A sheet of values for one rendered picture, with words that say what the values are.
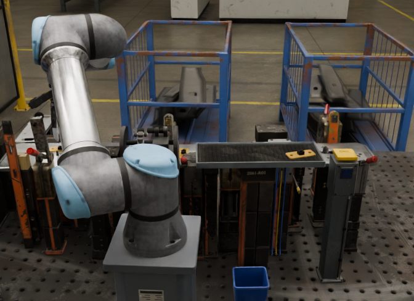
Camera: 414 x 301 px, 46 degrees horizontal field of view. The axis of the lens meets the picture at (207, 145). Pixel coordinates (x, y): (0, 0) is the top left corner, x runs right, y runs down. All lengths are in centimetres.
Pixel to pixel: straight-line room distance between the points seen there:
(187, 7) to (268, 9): 153
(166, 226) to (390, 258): 100
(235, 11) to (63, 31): 833
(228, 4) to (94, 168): 854
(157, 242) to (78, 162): 25
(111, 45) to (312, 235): 107
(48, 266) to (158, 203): 82
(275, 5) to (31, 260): 817
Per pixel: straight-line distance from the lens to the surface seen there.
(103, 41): 127
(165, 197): 106
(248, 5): 949
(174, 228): 112
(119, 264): 112
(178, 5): 951
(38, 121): 164
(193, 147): 186
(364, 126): 443
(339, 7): 971
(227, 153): 144
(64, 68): 120
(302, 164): 141
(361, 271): 179
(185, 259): 112
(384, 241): 196
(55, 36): 124
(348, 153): 150
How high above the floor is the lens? 179
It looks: 25 degrees down
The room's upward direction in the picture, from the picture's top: straight up
